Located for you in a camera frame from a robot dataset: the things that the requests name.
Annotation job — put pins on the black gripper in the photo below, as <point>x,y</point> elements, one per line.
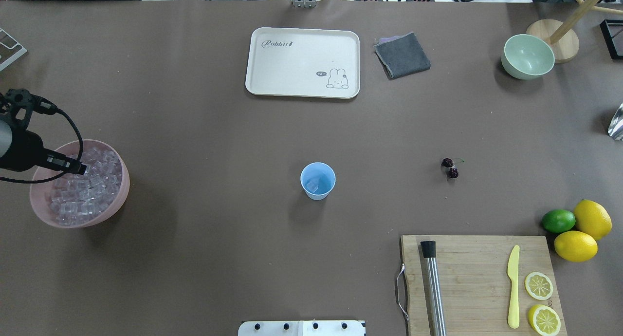
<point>27,153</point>

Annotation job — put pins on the ice cube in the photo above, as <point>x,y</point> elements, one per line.
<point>312,185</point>

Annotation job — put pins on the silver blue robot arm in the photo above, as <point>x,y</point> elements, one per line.
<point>21,150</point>

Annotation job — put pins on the pile of ice cubes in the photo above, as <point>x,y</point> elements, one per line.
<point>78,199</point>

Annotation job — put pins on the blue plastic cup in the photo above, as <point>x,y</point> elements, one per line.
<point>327,179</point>

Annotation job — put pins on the steel ice scoop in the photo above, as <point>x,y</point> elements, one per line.
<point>615,128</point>

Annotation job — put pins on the pink bowl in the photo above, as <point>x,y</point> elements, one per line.
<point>40,195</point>

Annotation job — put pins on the grey device at edge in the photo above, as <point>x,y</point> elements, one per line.
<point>10,50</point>

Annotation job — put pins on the cream rabbit tray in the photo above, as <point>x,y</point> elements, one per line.
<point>304,63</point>

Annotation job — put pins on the grey folded cloth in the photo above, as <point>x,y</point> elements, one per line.
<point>401,55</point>

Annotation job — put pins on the steel muddler black tip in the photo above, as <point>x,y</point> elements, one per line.
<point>434,296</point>

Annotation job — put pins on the dark cherry pair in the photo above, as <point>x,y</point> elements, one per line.
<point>450,167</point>

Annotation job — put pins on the bamboo cutting board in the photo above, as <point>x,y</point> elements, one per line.
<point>474,284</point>

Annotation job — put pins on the yellow plastic knife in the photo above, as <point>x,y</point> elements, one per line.
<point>513,316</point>

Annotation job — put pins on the mint green bowl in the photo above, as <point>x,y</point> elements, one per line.
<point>527,57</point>

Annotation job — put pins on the upper lemon half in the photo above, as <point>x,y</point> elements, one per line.
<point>539,286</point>

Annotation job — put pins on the lemon half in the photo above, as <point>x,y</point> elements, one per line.
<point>539,286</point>
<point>544,320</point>

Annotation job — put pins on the green lime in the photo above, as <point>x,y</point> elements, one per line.
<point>558,221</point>

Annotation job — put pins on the lower lemon half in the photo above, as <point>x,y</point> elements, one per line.
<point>544,320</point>

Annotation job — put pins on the wooden mug tree stand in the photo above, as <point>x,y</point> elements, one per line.
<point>560,36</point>

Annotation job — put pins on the lower yellow lemon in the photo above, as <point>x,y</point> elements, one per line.
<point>575,246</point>

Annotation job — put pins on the yellow lemon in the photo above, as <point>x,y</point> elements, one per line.
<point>593,219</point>
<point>575,246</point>

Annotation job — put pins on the upper yellow lemon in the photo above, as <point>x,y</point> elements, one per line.
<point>593,219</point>

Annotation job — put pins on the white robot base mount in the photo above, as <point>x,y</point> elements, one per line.
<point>303,328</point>

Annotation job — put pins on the black frame object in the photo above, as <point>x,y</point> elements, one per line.
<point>612,32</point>

